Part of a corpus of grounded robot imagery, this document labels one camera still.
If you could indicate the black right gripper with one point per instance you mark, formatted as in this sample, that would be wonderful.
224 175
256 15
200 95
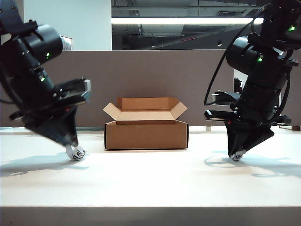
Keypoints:
254 115

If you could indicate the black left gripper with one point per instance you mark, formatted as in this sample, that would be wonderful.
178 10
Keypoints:
42 108

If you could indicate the printed paper ball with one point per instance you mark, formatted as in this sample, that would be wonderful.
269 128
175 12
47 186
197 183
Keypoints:
76 153
237 155

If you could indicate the open brown cardboard box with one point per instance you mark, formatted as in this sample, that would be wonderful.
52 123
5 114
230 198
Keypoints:
145 136

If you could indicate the brown divider foot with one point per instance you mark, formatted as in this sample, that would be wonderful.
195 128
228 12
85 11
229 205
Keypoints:
295 128

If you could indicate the narrow brown desk divider panel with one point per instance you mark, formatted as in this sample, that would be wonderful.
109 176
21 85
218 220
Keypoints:
296 94

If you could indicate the wide brown desk divider panel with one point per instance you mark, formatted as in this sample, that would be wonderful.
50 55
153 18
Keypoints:
145 75

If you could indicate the long ceiling light strip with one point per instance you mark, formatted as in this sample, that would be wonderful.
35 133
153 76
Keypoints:
176 21

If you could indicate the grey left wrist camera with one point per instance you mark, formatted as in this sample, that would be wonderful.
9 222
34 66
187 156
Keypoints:
75 89

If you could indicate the dark right wrist camera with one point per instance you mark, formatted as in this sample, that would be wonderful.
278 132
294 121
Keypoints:
223 97

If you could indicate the metal wall plate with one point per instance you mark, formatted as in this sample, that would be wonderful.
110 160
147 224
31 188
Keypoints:
68 43

